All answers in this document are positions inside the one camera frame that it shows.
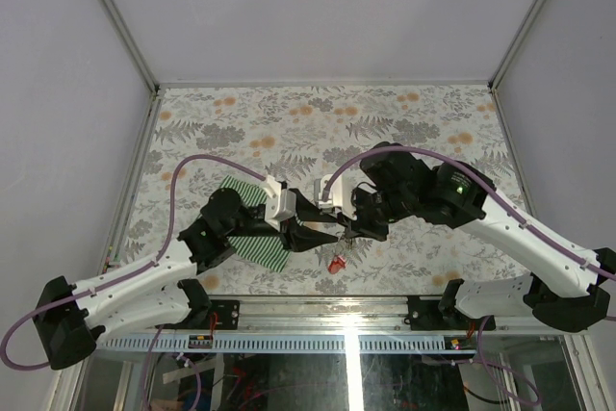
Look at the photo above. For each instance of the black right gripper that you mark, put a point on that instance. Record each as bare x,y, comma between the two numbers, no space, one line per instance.
361,226

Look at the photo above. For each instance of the red keyring fob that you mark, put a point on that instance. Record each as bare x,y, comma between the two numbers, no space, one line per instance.
337,264

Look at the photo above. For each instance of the slotted cable duct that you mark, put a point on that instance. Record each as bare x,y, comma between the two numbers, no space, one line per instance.
231,343

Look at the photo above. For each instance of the green striped cloth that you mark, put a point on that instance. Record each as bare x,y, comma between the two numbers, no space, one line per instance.
265,251

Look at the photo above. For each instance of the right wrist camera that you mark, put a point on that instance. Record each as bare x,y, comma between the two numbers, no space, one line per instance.
339,197

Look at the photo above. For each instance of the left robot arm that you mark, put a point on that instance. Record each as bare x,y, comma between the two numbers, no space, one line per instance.
73,319

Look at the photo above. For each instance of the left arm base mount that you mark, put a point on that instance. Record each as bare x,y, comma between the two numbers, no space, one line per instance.
224,315

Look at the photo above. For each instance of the aluminium front rail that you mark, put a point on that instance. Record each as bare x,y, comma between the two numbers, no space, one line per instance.
292,314

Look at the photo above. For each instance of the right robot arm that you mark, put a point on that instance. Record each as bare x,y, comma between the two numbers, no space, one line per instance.
562,286

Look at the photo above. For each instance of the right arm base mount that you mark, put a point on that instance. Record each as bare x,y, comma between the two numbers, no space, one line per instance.
430,313

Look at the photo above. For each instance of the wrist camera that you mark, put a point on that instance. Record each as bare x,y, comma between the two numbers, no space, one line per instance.
339,197
281,201

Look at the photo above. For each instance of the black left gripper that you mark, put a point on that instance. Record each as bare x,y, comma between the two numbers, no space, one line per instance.
298,237

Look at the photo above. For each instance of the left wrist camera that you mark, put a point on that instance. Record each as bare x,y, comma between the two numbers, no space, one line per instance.
281,201

